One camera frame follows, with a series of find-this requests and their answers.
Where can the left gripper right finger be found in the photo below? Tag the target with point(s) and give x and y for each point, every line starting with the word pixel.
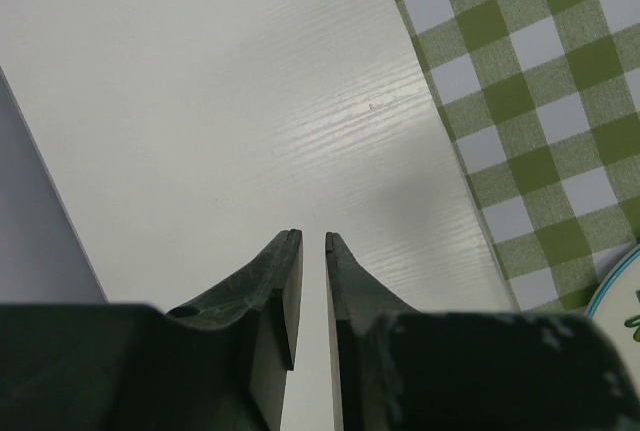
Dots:
pixel 397 368

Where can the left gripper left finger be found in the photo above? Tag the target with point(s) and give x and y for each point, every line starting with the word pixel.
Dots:
pixel 217 362

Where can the white plate with strawberries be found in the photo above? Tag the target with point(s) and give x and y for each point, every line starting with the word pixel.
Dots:
pixel 615 306

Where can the green white checkered tablecloth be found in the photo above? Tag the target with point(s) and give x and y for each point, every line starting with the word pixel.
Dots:
pixel 540 99

